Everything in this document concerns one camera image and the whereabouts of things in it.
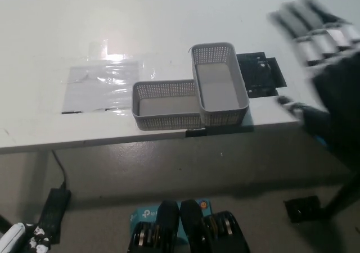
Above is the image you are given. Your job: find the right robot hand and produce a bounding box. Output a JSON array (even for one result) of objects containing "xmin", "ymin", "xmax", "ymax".
[{"xmin": 267, "ymin": 0, "xmax": 360, "ymax": 141}]

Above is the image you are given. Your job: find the white table leg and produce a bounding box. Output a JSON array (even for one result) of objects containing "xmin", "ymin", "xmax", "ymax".
[{"xmin": 34, "ymin": 150, "xmax": 53, "ymax": 209}]

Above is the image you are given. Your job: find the black table leg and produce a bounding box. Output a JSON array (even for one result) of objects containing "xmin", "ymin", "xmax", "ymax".
[{"xmin": 322, "ymin": 174, "xmax": 360, "ymax": 218}]

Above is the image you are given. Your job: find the black marker mat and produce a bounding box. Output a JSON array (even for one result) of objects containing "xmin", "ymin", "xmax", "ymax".
[{"xmin": 235, "ymin": 51, "xmax": 288, "ymax": 98}]

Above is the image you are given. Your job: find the black power cable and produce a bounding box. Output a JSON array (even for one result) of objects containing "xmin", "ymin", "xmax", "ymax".
[{"xmin": 51, "ymin": 150, "xmax": 68, "ymax": 191}]

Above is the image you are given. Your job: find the grey perforated plastic basket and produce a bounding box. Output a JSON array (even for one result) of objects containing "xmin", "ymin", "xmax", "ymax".
[
  {"xmin": 132, "ymin": 79, "xmax": 205, "ymax": 132},
  {"xmin": 191, "ymin": 42, "xmax": 251, "ymax": 128}
]

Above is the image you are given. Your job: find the clear plastic sheet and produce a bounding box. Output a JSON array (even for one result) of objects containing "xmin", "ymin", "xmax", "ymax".
[{"xmin": 61, "ymin": 60, "xmax": 141, "ymax": 114}]

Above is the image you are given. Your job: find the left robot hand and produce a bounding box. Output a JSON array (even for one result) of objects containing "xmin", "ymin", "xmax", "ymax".
[{"xmin": 0, "ymin": 222, "xmax": 53, "ymax": 253}]

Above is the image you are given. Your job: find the teal printed box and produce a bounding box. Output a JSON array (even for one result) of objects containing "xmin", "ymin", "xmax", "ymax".
[{"xmin": 129, "ymin": 198, "xmax": 212, "ymax": 241}]

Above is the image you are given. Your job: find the black tape strip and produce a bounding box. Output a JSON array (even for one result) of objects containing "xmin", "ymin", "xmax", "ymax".
[{"xmin": 184, "ymin": 129, "xmax": 208, "ymax": 138}]

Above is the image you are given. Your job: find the black power adapter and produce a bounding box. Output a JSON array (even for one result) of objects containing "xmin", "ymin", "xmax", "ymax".
[{"xmin": 37, "ymin": 188, "xmax": 72, "ymax": 245}]

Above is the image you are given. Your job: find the black floor plate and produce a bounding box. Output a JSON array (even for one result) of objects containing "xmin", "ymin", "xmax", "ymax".
[{"xmin": 283, "ymin": 195, "xmax": 329, "ymax": 224}]

